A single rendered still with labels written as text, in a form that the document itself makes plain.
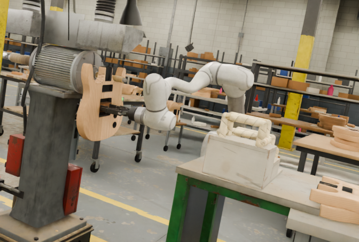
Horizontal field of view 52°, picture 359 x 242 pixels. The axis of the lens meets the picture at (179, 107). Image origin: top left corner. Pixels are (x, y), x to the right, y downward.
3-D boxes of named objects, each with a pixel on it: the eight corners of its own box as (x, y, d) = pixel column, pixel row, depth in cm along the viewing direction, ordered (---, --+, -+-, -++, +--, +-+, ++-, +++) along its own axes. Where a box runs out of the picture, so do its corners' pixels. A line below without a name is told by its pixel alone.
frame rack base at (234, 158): (201, 172, 161) (208, 134, 159) (213, 166, 175) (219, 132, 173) (262, 190, 150) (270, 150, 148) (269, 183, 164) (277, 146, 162)
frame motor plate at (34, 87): (17, 87, 218) (18, 80, 218) (47, 88, 240) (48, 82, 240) (63, 98, 204) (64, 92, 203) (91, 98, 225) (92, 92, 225)
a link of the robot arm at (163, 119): (154, 119, 193) (150, 98, 186) (180, 125, 186) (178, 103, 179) (143, 131, 185) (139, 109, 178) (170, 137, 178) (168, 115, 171)
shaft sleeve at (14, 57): (9, 53, 233) (17, 53, 238) (9, 61, 234) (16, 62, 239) (30, 56, 226) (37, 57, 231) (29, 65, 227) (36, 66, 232)
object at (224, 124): (217, 136, 159) (220, 115, 158) (219, 135, 162) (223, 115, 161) (224, 138, 158) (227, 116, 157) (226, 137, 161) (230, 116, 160)
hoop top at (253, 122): (220, 118, 158) (221, 111, 158) (222, 118, 161) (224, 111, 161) (265, 129, 150) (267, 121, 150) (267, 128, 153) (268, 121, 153)
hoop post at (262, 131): (254, 145, 152) (258, 123, 151) (256, 145, 155) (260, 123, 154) (262, 147, 151) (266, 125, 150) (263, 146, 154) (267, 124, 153)
